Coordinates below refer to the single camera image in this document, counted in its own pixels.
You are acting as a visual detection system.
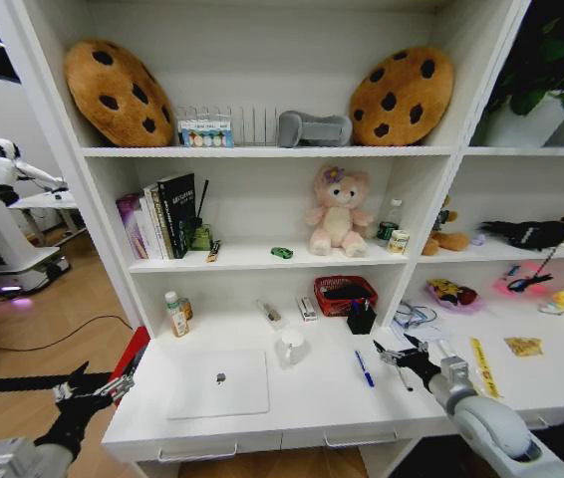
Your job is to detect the red chair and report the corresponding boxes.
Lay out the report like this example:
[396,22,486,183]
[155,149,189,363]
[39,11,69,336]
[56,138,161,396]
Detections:
[111,327,152,405]

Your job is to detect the white mug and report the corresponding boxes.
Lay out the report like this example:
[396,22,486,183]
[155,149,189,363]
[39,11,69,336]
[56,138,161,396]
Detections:
[276,329,312,369]

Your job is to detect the brown plush toy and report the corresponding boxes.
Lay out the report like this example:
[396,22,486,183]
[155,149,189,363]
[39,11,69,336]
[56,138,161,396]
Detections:
[421,195,471,257]

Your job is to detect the small white box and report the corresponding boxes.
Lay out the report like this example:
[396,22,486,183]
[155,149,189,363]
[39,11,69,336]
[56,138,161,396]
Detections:
[296,296,320,322]

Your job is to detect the green potted plant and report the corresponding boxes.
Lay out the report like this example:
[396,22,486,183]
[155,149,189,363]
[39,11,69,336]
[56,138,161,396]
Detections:
[484,12,564,117]

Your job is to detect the clear plastic bottle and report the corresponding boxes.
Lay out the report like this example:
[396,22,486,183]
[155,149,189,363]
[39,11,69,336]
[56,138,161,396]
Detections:
[384,198,406,233]

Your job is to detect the yellow ruler strip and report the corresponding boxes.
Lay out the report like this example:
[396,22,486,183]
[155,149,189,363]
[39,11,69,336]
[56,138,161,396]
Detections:
[469,337,503,400]

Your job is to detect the brown cookie cushion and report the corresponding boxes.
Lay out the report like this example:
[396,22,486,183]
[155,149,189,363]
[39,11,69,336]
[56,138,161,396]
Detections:
[349,46,455,147]
[64,39,176,148]

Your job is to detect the grey neck pillow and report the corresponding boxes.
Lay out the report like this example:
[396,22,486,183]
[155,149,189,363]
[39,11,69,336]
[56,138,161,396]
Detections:
[277,110,354,149]

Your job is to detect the silver laptop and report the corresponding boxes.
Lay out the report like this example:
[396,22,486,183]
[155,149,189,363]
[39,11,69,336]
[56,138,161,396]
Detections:
[165,348,271,421]

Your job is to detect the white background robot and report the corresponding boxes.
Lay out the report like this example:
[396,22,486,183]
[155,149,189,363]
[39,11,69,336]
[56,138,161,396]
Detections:
[0,137,72,301]

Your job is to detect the white plant pot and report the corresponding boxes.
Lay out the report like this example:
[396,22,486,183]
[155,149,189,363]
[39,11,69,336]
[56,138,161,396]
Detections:
[479,88,564,148]

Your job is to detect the white book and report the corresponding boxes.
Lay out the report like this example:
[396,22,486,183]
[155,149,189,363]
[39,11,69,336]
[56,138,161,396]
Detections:
[142,183,169,261]

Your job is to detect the black pen holder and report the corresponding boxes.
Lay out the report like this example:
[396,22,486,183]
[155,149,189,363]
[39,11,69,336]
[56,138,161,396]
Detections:
[346,297,379,336]

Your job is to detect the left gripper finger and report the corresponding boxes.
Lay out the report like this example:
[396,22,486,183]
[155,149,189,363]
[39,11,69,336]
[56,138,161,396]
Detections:
[53,361,91,402]
[101,346,148,406]

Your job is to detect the clear plastic pouch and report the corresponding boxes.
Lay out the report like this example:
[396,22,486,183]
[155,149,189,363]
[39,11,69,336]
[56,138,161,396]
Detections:
[256,298,286,331]

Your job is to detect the black plush bird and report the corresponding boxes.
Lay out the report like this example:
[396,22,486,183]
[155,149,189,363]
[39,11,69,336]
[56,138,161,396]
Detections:
[477,219,564,252]

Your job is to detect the red mesh basket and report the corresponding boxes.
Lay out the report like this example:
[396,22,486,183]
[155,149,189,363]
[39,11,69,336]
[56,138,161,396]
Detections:
[313,275,380,318]

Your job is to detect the black book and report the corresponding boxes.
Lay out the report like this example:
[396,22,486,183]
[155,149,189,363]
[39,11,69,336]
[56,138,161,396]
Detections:
[156,172,197,260]

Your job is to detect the black floor cable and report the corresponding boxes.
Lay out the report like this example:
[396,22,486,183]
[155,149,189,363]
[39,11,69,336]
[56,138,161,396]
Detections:
[0,313,135,356]

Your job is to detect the black item in basket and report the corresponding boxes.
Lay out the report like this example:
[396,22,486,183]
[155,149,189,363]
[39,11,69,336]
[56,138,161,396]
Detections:
[323,283,371,303]

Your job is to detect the blue lanyard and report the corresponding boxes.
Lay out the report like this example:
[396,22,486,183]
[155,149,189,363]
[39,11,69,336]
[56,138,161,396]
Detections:
[393,300,438,331]

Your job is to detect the blue pen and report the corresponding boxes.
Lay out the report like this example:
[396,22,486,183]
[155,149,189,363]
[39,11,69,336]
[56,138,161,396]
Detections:
[353,349,376,388]

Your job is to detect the pink flat pouch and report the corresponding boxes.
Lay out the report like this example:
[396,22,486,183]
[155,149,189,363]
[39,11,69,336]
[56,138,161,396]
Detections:
[492,260,555,296]

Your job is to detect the pink plush toy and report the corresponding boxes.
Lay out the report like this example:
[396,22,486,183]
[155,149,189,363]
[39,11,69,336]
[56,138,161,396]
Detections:
[305,165,376,259]

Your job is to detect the colourful sticky notes pack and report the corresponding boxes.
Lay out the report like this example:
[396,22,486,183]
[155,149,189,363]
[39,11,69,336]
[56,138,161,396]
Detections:
[177,119,235,149]

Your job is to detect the yellow snack bag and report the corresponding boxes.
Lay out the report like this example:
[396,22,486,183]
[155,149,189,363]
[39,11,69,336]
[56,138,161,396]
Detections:
[503,336,545,358]

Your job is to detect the colourful cartoon packet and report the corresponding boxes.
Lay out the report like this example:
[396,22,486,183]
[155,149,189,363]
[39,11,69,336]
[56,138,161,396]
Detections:
[425,278,485,313]

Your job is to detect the pink purple book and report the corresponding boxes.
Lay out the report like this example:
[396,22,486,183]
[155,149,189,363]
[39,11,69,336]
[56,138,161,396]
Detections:
[115,193,150,261]

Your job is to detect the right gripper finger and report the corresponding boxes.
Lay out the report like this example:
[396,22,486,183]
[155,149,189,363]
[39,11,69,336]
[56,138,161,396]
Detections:
[404,333,430,356]
[372,340,404,366]

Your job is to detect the orange juice bottle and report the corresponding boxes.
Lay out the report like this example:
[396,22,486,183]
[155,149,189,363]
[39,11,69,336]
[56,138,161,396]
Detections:
[163,291,191,339]

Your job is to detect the clear wire file rack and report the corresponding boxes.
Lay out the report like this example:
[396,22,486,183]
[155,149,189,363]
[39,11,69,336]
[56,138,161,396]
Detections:
[176,104,281,148]

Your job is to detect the black scissors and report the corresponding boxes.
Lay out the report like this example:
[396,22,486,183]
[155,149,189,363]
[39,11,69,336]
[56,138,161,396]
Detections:
[506,245,558,293]

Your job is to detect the green reed diffuser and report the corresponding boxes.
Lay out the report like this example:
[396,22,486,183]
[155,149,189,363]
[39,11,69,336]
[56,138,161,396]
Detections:
[188,179,214,252]

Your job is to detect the white background desk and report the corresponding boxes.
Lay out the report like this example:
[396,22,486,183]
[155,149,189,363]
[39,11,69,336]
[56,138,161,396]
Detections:
[9,188,88,241]

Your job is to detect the white shelf desk unit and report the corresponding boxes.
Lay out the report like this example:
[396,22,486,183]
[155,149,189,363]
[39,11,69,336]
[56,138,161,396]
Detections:
[0,0,564,478]

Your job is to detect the small cream jar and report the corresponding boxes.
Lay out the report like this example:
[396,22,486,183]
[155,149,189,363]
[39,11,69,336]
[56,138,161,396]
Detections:
[387,229,411,256]

